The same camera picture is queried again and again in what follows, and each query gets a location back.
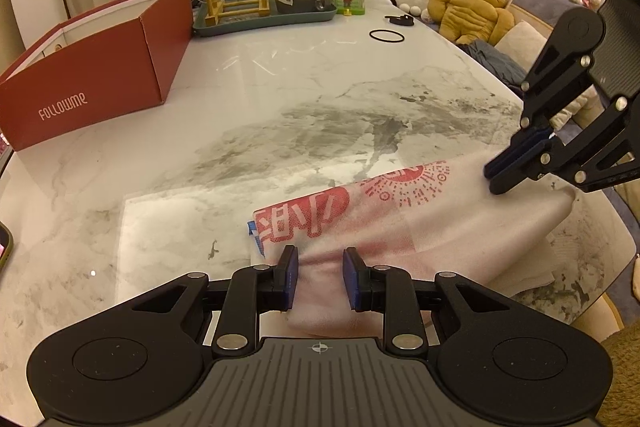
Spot teal dish tray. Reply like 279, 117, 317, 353
192, 0, 336, 37

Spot dark blue folded cloth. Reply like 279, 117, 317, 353
458, 40, 526, 98

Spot small black clip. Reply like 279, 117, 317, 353
385, 14, 414, 27

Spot black rubber ring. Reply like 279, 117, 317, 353
368, 28, 407, 44

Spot white printed shopping bag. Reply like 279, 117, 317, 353
253, 152, 576, 337

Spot smartphone in green case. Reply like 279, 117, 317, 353
0, 223, 14, 271

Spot yellow muscular cat plush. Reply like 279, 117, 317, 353
427, 0, 515, 46

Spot red cardboard box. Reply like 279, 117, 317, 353
1, 0, 193, 150

